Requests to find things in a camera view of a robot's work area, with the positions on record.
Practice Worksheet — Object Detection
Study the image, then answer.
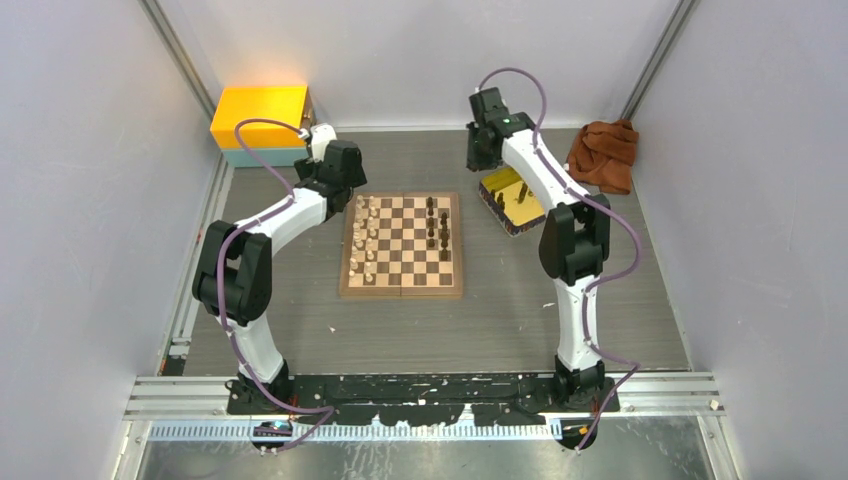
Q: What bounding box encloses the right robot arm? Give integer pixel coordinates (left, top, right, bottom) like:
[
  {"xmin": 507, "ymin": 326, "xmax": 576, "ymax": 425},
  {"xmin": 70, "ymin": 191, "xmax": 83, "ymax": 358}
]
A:
[{"xmin": 467, "ymin": 88, "xmax": 610, "ymax": 411}]

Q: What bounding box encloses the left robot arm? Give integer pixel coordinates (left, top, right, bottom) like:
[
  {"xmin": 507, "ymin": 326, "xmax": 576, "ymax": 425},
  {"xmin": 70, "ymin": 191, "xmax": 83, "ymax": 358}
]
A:
[{"xmin": 192, "ymin": 140, "xmax": 367, "ymax": 413}]

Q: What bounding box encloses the wooden chess board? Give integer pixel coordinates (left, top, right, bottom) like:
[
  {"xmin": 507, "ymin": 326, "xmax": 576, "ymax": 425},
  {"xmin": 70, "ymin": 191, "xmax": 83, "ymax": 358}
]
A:
[{"xmin": 339, "ymin": 192, "xmax": 464, "ymax": 298}]

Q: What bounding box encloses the teal drawer box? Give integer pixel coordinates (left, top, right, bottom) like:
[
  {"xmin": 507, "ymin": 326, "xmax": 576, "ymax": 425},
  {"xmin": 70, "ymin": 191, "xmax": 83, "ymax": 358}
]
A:
[{"xmin": 220, "ymin": 145, "xmax": 303, "ymax": 168}]

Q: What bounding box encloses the yellow drawer box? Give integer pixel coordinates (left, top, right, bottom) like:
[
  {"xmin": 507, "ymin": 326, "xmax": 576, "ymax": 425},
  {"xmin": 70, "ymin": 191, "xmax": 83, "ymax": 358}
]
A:
[{"xmin": 209, "ymin": 84, "xmax": 314, "ymax": 149}]

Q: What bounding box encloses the yellow tin tray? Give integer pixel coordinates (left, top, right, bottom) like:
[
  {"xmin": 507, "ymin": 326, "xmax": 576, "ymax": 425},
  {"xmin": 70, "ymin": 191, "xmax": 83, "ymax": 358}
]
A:
[{"xmin": 478, "ymin": 167, "xmax": 546, "ymax": 237}]

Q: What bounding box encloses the brown cloth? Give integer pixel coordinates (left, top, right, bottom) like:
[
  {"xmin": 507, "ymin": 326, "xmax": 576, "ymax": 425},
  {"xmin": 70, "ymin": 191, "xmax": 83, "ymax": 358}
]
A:
[{"xmin": 567, "ymin": 119, "xmax": 640, "ymax": 195}]

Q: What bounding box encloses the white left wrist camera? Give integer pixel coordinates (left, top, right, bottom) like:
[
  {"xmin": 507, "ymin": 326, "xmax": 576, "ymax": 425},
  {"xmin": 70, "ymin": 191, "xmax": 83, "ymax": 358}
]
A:
[{"xmin": 307, "ymin": 123, "xmax": 337, "ymax": 162}]

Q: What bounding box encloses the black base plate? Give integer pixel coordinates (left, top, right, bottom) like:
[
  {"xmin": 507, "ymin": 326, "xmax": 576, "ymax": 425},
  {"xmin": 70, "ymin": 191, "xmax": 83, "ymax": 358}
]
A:
[{"xmin": 226, "ymin": 372, "xmax": 621, "ymax": 429}]

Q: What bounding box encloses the aluminium frame rail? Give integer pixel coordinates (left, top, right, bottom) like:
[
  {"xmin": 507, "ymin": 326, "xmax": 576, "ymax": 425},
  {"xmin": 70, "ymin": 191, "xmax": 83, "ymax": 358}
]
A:
[{"xmin": 124, "ymin": 372, "xmax": 725, "ymax": 450}]

